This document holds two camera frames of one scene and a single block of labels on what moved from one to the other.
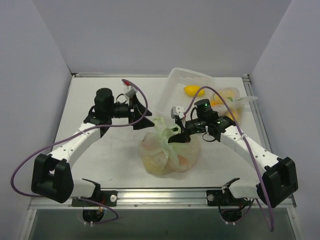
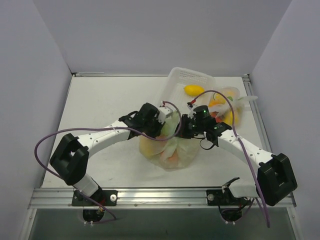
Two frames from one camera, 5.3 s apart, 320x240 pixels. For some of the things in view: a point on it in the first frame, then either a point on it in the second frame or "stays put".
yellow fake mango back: x=191 y=90 stays put
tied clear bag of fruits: x=232 y=98 stays put
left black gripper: x=134 y=111 to x=157 y=125
